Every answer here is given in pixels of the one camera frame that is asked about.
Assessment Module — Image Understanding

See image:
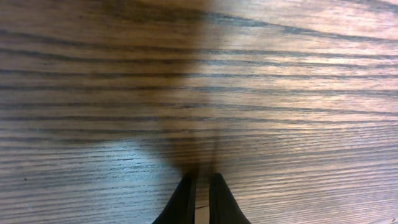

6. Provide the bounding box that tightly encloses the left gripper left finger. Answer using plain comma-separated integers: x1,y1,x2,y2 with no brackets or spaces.
152,174,197,224

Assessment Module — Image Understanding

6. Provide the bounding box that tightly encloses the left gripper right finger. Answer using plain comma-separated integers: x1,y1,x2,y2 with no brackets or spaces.
209,173,251,224

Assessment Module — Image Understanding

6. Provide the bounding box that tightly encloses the blue picture block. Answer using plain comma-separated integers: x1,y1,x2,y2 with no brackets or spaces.
194,205,210,224

